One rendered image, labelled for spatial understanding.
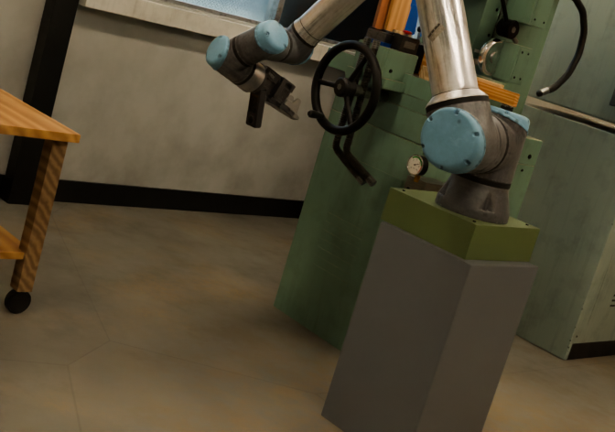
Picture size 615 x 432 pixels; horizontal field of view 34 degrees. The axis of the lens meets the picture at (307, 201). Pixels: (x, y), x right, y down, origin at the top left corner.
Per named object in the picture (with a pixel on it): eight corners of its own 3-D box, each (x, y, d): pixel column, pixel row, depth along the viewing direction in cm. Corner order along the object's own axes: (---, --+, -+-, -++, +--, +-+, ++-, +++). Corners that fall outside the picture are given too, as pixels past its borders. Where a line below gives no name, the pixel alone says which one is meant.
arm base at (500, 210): (518, 222, 258) (530, 186, 256) (489, 225, 242) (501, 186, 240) (454, 199, 267) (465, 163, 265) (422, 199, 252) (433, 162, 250)
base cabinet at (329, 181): (270, 305, 346) (328, 107, 332) (384, 306, 385) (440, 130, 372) (356, 362, 314) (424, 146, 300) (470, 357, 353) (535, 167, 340)
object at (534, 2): (509, 19, 323) (523, -27, 320) (525, 25, 329) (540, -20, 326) (529, 24, 317) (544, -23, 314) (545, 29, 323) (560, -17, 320)
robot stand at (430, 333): (472, 458, 267) (539, 266, 257) (402, 473, 246) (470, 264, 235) (392, 405, 288) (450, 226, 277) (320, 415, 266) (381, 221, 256)
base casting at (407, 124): (329, 108, 332) (338, 81, 331) (440, 130, 371) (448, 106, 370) (425, 147, 301) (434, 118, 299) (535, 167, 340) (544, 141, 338)
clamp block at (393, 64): (350, 66, 313) (358, 37, 312) (379, 73, 323) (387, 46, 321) (382, 77, 303) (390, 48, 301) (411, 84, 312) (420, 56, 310)
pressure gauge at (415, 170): (402, 177, 298) (410, 151, 296) (410, 178, 300) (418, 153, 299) (416, 184, 293) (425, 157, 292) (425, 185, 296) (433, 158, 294)
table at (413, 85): (302, 59, 330) (307, 40, 329) (366, 73, 351) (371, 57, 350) (432, 106, 287) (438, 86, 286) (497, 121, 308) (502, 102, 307)
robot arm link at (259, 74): (244, 89, 275) (225, 81, 282) (256, 97, 278) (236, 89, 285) (261, 60, 275) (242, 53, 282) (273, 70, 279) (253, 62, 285)
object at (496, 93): (372, 59, 342) (375, 47, 341) (375, 59, 343) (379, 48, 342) (512, 106, 297) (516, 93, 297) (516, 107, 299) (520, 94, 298)
